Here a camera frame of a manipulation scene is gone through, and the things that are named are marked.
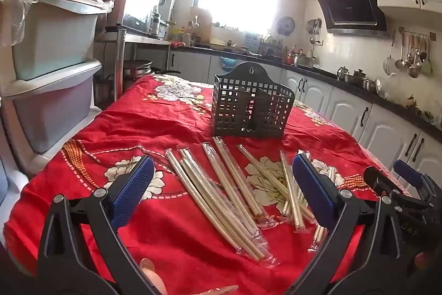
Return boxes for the clear plastic bags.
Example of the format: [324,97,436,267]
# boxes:
[376,73,427,109]

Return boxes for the black kitchen countertop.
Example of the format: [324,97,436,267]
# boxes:
[167,43,442,137]

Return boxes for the knife block rack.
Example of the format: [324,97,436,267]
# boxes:
[243,32,259,54]

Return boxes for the person's left hand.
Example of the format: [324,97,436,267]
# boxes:
[141,259,239,295]

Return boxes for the row of hanging kitchen utensils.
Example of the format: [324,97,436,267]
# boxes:
[383,27,436,79]

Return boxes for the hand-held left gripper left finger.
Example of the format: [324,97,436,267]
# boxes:
[36,156,156,295]

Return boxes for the red floral cloth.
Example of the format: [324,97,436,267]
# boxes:
[3,74,410,295]

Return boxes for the white base cabinets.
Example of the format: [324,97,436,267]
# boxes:
[167,51,442,178]

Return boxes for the steel basin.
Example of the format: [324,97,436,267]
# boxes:
[344,77,378,93]

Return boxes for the white plastic storage bin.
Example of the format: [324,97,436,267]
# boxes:
[12,0,107,81]

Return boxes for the dark sauce bottle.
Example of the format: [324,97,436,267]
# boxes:
[152,5,163,36]

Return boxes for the black plastic utensil basket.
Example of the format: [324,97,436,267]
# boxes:
[211,62,296,140]

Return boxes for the steel stockpot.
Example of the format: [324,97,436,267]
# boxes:
[293,53,314,67]

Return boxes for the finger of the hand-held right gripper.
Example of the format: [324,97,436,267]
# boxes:
[364,166,433,213]
[393,159,442,203]

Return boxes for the small hanging tool rack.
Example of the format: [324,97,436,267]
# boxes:
[307,17,323,46]

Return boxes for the stainless steel shelf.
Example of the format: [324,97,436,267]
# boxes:
[95,27,172,102]

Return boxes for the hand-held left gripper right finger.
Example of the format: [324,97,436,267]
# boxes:
[292,153,419,295]

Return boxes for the blue hanging bin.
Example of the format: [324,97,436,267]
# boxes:
[221,55,242,72]

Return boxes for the person's right hand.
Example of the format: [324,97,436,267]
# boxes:
[414,252,436,268]

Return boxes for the small wall fan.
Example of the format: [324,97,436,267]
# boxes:
[276,17,296,38]

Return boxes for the pile of chopsticks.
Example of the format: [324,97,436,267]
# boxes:
[165,136,337,268]

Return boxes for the pot with glass lid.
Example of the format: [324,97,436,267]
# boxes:
[122,59,154,78]

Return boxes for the cluster of condiment bottles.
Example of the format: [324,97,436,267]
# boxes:
[282,44,306,67]

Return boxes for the white plastic storage drawer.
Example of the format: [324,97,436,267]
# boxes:
[2,60,103,155]

